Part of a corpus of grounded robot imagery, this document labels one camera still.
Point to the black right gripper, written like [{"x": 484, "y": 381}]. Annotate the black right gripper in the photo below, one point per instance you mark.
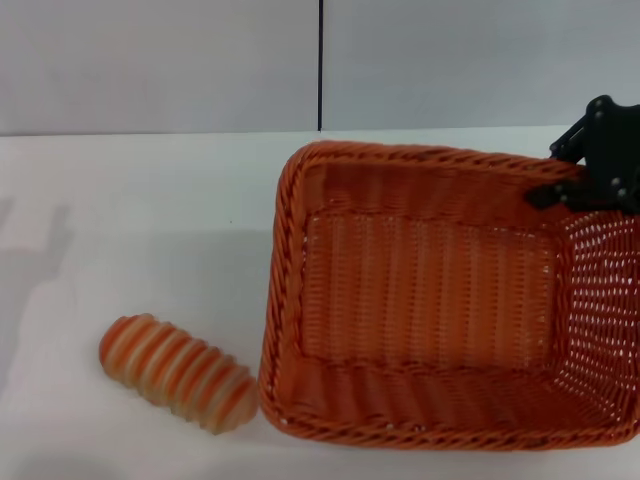
[{"x": 612, "y": 155}]

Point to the orange woven plastic basket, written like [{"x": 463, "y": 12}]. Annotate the orange woven plastic basket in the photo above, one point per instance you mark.
[{"x": 430, "y": 305}]

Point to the orange white striped bread roll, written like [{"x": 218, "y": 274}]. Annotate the orange white striped bread roll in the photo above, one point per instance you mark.
[{"x": 175, "y": 370}]

